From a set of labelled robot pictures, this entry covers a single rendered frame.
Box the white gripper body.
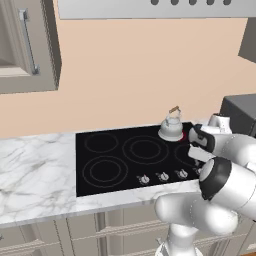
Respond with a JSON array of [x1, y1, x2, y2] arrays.
[[187, 145, 217, 166]]

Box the dark grey microwave oven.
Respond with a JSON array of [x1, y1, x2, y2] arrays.
[[219, 93, 256, 138]]

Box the black glass hob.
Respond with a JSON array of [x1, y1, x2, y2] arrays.
[[75, 121, 205, 198]]

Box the beige base cupboard front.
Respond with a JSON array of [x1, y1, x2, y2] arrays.
[[0, 219, 65, 256], [121, 203, 172, 256], [65, 213, 100, 256]]

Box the grey range hood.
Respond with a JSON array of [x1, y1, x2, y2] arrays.
[[57, 0, 256, 21]]

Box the white kettle with wooden handle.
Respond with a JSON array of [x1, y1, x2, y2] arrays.
[[157, 105, 185, 143]]

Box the grey-brown wall cupboard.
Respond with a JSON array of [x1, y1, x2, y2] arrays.
[[237, 17, 256, 64]]

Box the beige wall cupboard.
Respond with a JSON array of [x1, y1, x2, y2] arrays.
[[0, 0, 63, 95]]

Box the silver cupboard door handle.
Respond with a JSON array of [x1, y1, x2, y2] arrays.
[[18, 8, 41, 76]]

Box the beige wall cupboard door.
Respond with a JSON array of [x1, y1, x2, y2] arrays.
[[0, 0, 42, 78]]

